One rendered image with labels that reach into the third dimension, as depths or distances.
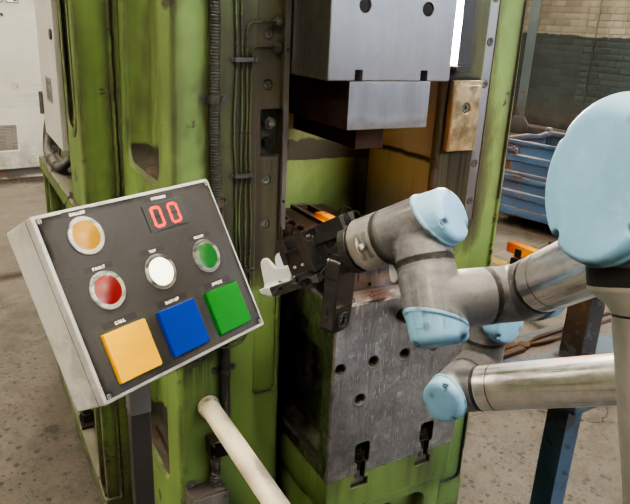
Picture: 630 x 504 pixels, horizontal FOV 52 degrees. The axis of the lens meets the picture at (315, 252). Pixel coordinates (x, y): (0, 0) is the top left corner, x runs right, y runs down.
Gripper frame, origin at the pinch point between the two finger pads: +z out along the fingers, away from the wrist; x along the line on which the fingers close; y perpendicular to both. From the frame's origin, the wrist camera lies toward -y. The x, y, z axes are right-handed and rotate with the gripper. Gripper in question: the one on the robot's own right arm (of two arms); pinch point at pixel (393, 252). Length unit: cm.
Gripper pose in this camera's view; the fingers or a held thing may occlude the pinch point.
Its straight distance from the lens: 141.6
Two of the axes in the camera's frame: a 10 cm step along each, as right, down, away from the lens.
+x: 8.7, -1.3, 4.7
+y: -0.4, 9.4, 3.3
